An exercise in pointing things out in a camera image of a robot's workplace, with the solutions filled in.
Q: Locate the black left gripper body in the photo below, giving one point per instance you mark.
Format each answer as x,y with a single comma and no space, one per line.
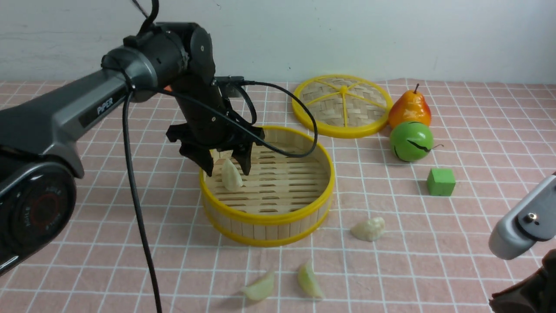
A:
204,130

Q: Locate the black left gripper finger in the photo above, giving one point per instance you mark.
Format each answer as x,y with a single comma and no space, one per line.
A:
201,156
243,155

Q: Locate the pale green crescent dumpling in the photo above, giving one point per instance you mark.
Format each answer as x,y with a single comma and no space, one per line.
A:
261,288

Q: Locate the greenish crescent dumpling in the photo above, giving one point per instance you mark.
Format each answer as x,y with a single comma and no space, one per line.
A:
308,282

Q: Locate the round pleated white dumpling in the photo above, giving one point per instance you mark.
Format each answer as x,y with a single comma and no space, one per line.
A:
369,230

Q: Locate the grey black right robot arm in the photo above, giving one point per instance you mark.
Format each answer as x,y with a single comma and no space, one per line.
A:
457,218

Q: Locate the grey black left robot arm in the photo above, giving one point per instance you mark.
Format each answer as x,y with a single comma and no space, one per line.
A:
39,157

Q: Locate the bamboo steamer tray yellow rims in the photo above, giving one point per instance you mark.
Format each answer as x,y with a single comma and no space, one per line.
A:
282,200

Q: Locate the woven steamer lid yellow rim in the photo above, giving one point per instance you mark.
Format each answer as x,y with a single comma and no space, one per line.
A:
343,106

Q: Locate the green toy apple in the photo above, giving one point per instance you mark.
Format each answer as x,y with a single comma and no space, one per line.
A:
412,141

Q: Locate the orange yellow toy pear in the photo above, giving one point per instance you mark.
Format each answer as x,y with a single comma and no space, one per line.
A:
411,106

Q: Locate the pink checked tablecloth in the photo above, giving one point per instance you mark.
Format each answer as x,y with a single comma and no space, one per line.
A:
97,264

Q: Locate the green foam cube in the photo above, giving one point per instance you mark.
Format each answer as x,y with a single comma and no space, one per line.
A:
441,182

